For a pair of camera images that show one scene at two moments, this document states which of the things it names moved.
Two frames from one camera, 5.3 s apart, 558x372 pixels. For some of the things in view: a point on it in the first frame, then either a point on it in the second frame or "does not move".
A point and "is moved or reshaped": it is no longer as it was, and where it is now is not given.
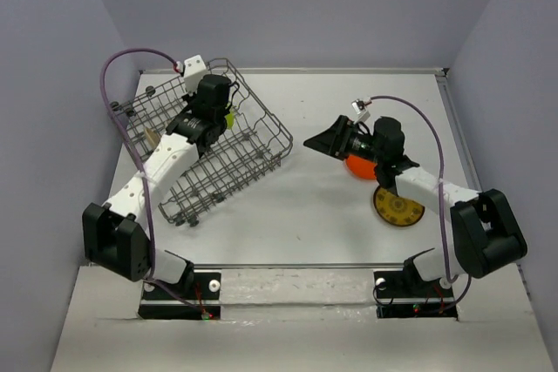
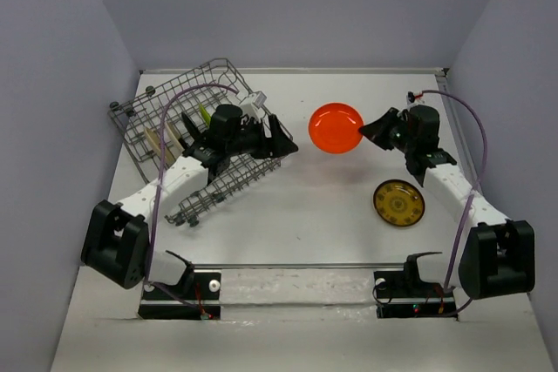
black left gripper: [190, 99] to [275, 147]
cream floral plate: [153, 136] does not move
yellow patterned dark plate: [395, 210] does not move
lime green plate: [230, 119] is moved or reshaped
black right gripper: [333, 140] to [377, 129]
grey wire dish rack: [252, 143] does not move
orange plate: [361, 167] is moved or reshaped
